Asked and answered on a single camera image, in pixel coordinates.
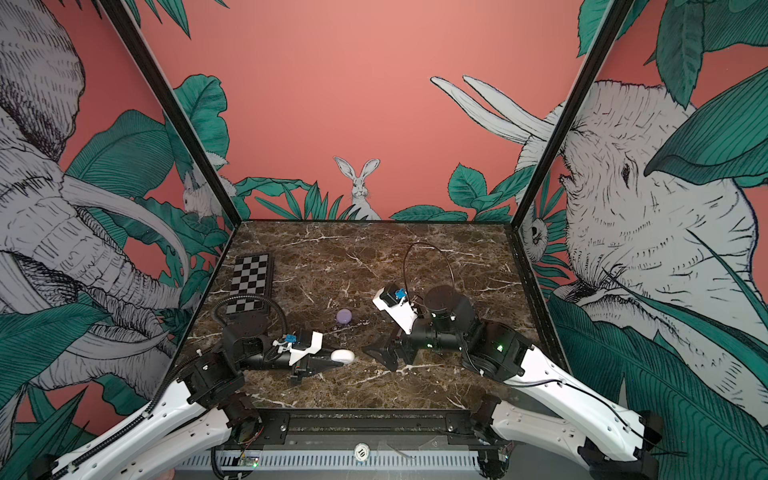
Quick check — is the white round puck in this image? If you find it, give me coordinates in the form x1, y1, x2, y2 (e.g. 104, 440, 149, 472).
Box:
331, 349, 356, 365

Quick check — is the purple earbud charging case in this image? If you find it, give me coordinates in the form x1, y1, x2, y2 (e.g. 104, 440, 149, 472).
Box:
336, 309, 353, 325

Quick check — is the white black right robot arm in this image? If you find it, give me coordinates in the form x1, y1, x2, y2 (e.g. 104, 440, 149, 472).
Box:
363, 283, 664, 479

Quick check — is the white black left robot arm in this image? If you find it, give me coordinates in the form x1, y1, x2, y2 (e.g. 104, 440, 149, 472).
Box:
25, 313, 355, 479

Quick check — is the poker chip on vent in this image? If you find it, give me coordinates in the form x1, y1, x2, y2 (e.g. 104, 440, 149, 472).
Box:
353, 443, 371, 463

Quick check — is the black white chessboard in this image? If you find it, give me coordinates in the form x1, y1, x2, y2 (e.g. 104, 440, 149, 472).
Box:
226, 252, 274, 315

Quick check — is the white perforated vent strip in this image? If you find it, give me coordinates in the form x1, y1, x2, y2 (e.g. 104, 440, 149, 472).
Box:
173, 449, 481, 472

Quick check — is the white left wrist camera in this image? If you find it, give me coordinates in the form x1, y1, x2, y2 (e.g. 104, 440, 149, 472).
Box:
272, 330, 323, 367

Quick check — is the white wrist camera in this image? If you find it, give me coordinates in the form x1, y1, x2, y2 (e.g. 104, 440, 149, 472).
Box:
372, 283, 418, 335
272, 330, 323, 367

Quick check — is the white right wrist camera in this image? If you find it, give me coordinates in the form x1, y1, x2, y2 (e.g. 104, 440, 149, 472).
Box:
372, 283, 418, 335

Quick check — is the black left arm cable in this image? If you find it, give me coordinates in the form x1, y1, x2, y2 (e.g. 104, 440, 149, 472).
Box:
209, 293, 289, 343

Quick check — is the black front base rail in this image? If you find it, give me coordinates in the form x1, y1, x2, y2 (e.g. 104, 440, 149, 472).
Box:
239, 407, 607, 451

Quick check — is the black left corner post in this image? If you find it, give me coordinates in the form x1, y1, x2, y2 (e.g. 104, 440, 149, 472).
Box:
98, 0, 242, 229

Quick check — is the black corner post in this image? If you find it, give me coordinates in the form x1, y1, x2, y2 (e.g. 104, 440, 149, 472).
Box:
98, 0, 242, 229
511, 0, 633, 231

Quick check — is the black right corner post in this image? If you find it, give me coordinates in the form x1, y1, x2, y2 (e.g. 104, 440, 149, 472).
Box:
511, 0, 633, 231

